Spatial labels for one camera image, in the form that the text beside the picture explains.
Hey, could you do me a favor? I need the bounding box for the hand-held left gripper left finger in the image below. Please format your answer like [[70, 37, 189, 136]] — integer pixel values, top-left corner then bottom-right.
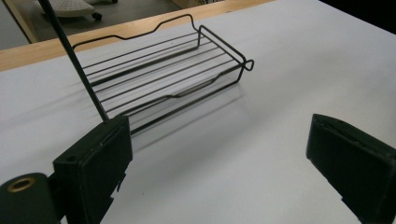
[[52, 115, 134, 224]]

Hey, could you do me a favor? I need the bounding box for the black wire rack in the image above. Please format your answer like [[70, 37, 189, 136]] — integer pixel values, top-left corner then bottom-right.
[[37, 0, 256, 136]]

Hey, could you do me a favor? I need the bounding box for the white chair base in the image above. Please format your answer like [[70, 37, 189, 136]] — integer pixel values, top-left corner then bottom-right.
[[46, 0, 104, 22]]

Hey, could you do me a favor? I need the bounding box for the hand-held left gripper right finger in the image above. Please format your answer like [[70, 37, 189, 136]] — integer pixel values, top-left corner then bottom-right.
[[305, 113, 396, 224]]

